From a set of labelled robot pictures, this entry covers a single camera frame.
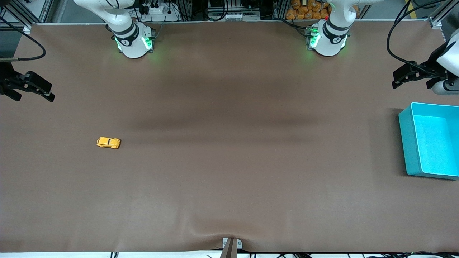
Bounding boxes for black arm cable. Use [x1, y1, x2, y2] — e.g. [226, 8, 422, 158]
[386, 0, 440, 76]
[0, 16, 46, 61]

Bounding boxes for white power strip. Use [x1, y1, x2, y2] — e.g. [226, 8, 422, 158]
[138, 3, 180, 22]

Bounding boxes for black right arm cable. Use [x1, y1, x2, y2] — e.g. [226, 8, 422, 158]
[0, 16, 46, 61]

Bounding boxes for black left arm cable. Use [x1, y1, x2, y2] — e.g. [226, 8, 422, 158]
[386, 0, 440, 76]

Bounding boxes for yellow beetle toy car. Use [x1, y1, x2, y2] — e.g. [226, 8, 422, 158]
[96, 137, 121, 149]

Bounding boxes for teal plastic storage box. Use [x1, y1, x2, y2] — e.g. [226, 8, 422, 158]
[398, 102, 459, 180]

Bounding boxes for brown table mat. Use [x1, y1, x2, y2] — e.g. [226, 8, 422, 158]
[0, 20, 459, 253]

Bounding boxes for aluminium profile post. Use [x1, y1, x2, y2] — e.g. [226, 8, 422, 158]
[179, 0, 196, 20]
[273, 0, 291, 20]

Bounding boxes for brown camera pole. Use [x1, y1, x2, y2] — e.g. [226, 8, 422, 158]
[219, 238, 238, 258]

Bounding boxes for aluminium profile frame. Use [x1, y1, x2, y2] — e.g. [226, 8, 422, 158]
[0, 0, 54, 33]
[429, 0, 459, 29]

